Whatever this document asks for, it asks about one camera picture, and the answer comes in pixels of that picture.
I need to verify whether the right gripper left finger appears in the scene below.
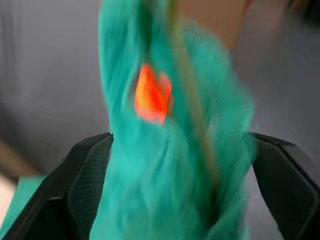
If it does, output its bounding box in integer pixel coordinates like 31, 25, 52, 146
0, 131, 114, 240

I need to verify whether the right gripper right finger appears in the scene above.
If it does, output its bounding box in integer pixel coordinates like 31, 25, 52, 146
249, 131, 320, 240

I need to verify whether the green t-shirt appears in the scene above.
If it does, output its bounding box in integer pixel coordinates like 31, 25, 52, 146
4, 0, 259, 240

